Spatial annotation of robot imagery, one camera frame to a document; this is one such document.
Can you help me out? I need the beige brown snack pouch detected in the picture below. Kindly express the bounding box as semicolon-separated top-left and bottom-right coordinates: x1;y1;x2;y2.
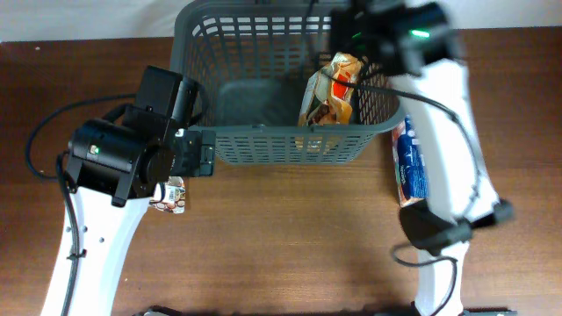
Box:
149;176;186;214

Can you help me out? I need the tan orange snack pouch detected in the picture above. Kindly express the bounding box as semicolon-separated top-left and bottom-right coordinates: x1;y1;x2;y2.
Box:
298;53;363;126

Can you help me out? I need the grey plastic shopping basket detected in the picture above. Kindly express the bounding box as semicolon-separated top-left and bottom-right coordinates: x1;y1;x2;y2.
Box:
170;1;406;165

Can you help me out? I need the blue rectangular food box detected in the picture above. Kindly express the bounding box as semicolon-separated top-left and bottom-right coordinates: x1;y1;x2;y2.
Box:
392;115;429;207

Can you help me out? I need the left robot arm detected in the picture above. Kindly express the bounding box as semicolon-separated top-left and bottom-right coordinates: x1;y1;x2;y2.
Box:
41;66;215;315

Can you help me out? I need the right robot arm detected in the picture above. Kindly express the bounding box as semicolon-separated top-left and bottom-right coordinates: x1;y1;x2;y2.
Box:
329;1;515;315

